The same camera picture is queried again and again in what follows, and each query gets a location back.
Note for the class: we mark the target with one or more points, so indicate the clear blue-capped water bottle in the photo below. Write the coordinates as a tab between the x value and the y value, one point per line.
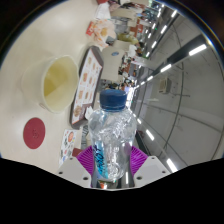
113	133

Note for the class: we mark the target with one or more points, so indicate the beige chair with oval hole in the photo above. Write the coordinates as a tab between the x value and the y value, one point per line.
111	66

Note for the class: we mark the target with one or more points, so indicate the flat round red coaster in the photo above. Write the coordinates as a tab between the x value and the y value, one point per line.
34	133

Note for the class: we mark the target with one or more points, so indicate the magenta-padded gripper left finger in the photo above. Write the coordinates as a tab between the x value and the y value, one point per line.
75	170

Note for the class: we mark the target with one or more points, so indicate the cream plastic cup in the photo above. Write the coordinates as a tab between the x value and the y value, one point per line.
56	85

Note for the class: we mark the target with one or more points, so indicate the ceiling air conditioner unit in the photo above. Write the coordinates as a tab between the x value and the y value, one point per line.
165	86

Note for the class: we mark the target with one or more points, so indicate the small red sauce packet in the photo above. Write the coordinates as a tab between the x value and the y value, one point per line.
90	28

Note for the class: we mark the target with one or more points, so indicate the brown food tray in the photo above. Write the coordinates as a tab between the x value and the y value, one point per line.
86	83

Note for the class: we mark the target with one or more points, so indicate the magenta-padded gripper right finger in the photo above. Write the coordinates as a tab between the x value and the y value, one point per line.
150	170

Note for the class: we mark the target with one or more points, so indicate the ceiling lights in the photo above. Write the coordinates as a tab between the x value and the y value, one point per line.
197	50

